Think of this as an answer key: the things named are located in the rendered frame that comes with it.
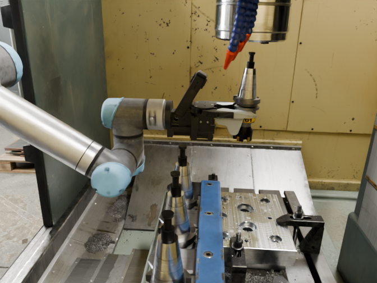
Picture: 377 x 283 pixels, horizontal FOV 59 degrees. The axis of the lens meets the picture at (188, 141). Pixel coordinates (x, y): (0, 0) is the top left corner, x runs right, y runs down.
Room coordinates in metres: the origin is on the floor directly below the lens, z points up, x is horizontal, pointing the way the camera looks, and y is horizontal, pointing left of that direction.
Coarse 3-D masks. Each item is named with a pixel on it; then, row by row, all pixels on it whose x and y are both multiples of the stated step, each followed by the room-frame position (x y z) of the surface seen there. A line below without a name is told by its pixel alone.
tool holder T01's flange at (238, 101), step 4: (236, 96) 0.78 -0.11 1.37; (236, 100) 0.76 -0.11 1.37; (240, 100) 0.75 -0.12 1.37; (244, 100) 0.75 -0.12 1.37; (248, 100) 0.74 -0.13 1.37; (252, 100) 0.75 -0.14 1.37; (256, 100) 0.75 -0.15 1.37; (236, 104) 0.76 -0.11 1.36; (240, 104) 0.76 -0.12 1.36; (244, 104) 0.75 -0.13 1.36; (248, 104) 0.74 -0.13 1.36; (252, 104) 0.75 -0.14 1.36; (256, 104) 0.76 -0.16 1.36; (236, 108) 0.76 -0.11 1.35; (240, 108) 0.75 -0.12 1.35; (244, 108) 0.75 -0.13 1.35; (248, 108) 0.74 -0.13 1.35; (252, 108) 0.75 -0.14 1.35; (256, 108) 0.75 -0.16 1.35
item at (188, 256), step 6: (186, 252) 0.41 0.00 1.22; (192, 252) 0.41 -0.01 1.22; (150, 258) 0.40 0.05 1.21; (186, 258) 0.40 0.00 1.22; (192, 258) 0.40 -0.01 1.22; (150, 264) 0.39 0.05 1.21; (186, 264) 0.39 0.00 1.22; (192, 264) 0.39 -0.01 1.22; (186, 270) 0.38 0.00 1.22; (192, 270) 0.38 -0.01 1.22
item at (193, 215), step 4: (188, 212) 0.52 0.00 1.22; (192, 212) 0.52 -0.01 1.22; (196, 212) 0.52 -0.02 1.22; (160, 216) 0.51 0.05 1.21; (188, 216) 0.51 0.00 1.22; (192, 216) 0.51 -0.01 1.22; (196, 216) 0.51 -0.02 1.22; (160, 220) 0.50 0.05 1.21; (192, 220) 0.50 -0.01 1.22; (196, 220) 0.50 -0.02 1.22; (196, 224) 0.49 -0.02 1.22; (196, 228) 0.48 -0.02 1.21
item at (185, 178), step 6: (174, 168) 0.56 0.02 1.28; (180, 168) 0.55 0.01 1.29; (186, 168) 0.55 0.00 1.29; (186, 174) 0.55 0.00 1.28; (180, 180) 0.55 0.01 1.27; (186, 180) 0.55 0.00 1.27; (186, 186) 0.55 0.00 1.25; (186, 192) 0.55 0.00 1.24; (192, 192) 0.56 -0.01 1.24; (186, 198) 0.55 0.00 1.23
